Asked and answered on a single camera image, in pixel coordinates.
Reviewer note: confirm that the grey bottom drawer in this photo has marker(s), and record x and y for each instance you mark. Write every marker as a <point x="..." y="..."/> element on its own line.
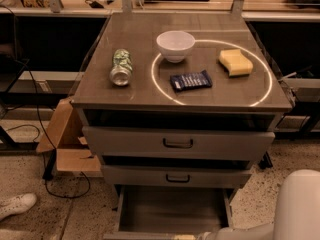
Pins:
<point x="163" y="213"/>

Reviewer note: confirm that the grey drawer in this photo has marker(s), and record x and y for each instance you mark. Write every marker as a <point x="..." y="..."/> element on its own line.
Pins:
<point x="179" y="144"/>
<point x="163" y="213"/>
<point x="137" y="173"/>

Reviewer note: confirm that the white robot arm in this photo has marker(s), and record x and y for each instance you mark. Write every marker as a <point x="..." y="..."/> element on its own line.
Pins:
<point x="297" y="213"/>

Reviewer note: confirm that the grey middle drawer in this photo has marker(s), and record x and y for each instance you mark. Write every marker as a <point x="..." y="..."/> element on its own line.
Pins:
<point x="137" y="173"/>

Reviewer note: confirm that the grey drawer cabinet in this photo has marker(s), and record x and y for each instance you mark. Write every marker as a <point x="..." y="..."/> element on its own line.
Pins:
<point x="247" y="103"/>

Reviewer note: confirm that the grey top drawer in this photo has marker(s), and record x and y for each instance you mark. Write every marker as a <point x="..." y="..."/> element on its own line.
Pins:
<point x="179" y="144"/>

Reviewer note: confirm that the dark blue snack packet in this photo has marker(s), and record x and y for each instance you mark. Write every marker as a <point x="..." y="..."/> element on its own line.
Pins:
<point x="191" y="81"/>

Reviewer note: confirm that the yellow sponge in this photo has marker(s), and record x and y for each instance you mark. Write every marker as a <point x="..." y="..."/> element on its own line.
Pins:
<point x="235" y="62"/>

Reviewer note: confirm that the brown cardboard box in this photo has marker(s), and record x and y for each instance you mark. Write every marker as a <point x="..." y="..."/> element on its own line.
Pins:
<point x="66" y="145"/>

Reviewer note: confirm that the green soda can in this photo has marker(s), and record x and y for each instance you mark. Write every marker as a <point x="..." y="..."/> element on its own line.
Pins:
<point x="122" y="68"/>

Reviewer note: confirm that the white sneaker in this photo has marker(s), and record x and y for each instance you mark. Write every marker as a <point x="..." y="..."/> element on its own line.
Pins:
<point x="17" y="205"/>

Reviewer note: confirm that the white ceramic bowl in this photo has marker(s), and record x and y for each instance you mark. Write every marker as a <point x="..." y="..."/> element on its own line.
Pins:
<point x="174" y="46"/>

